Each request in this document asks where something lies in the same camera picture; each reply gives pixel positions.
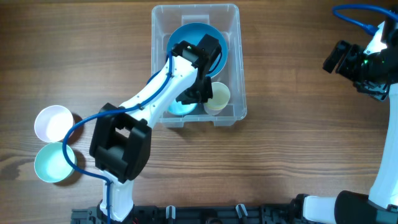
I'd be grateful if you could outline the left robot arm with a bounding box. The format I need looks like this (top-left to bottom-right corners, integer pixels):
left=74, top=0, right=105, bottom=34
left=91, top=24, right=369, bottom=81
left=89, top=34, right=222, bottom=223

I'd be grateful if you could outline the pale green cup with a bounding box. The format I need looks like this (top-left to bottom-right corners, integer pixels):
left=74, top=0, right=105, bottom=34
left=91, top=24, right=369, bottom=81
left=204, top=82, right=231, bottom=110

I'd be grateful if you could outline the left blue cable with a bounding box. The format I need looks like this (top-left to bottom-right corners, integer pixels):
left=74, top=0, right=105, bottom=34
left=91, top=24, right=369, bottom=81
left=62, top=51, right=174, bottom=224

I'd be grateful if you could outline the mint green small bowl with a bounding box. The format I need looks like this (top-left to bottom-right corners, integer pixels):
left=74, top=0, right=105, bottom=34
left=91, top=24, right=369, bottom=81
left=34, top=142, right=74, bottom=183

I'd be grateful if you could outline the pink small bowl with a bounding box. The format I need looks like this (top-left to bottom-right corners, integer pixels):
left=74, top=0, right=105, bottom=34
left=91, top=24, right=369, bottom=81
left=34, top=105, right=75, bottom=143

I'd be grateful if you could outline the clear plastic storage container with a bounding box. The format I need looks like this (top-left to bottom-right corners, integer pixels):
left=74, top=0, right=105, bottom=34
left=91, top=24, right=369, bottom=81
left=151, top=4, right=247, bottom=128

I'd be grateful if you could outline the dark blue bowl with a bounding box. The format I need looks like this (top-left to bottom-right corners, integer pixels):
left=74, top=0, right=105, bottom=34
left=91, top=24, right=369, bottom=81
left=166, top=22, right=228, bottom=78

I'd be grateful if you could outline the pink cup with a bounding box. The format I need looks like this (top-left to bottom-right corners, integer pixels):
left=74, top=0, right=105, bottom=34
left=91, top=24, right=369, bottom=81
left=204, top=107, right=228, bottom=116

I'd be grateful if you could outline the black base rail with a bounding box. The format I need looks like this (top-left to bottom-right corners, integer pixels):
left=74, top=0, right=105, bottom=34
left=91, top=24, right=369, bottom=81
left=70, top=203, right=299, bottom=224

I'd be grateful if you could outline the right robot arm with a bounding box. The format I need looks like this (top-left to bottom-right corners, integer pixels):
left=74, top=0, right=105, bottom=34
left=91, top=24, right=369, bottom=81
left=287, top=4, right=397, bottom=223

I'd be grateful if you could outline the light blue small bowl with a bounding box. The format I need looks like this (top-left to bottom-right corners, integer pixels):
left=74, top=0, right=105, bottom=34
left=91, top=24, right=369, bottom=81
left=168, top=100, right=197, bottom=116

